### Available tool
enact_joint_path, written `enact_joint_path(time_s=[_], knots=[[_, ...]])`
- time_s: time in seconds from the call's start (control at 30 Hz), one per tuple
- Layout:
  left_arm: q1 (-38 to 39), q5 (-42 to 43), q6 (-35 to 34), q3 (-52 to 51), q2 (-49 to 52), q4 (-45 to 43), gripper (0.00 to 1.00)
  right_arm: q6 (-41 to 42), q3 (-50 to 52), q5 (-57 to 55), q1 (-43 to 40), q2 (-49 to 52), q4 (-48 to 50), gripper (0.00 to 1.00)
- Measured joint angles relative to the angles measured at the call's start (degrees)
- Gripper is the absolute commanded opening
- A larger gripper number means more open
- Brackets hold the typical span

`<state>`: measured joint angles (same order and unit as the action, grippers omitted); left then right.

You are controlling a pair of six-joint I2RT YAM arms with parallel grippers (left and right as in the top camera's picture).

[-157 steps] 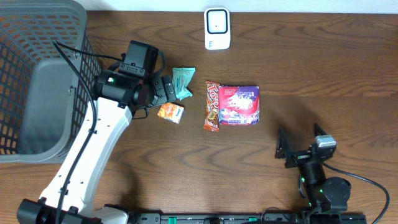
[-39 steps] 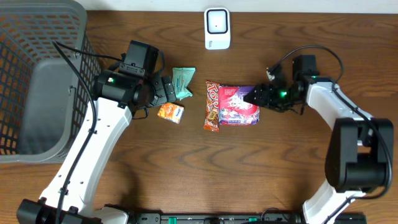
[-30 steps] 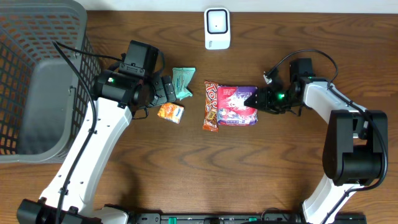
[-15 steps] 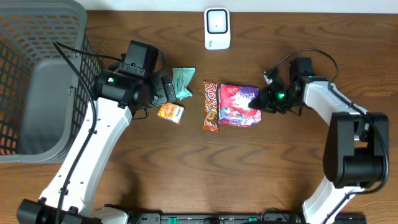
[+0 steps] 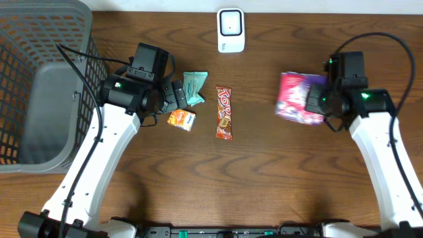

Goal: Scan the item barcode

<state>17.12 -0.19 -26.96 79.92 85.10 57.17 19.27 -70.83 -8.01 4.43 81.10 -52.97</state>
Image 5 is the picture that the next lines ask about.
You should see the teal packet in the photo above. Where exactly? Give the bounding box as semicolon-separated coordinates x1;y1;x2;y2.
183;72;208;106

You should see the white barcode scanner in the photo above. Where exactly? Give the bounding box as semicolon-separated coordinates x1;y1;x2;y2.
217;8;246;54

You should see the red purple snack packet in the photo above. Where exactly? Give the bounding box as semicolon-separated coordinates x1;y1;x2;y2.
275;71;327;126

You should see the grey plastic basket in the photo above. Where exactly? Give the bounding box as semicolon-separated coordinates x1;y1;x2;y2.
1;1;107;173

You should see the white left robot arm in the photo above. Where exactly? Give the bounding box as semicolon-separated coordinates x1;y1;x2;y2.
18;74;187;237

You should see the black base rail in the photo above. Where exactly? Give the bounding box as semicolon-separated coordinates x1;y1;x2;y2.
135;223;323;238

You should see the red Top chocolate bar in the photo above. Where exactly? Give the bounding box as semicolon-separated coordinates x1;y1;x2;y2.
216;85;233;140

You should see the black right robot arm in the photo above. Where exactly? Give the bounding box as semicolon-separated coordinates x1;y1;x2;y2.
305;85;422;237

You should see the orange small box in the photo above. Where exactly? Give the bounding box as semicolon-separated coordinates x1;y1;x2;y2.
167;109;196;132

